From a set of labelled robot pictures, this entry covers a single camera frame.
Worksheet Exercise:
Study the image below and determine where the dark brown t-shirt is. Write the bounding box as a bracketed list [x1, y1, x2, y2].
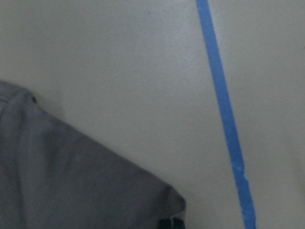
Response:
[0, 82, 186, 229]

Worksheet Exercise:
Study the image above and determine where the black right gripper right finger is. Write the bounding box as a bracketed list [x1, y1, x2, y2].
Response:
[173, 218, 185, 229]

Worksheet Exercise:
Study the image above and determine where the blue tape line lengthwise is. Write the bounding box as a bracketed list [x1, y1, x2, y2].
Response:
[196, 0, 256, 229]

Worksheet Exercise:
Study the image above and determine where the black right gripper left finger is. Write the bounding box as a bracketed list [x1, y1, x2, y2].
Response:
[158, 219, 171, 229]

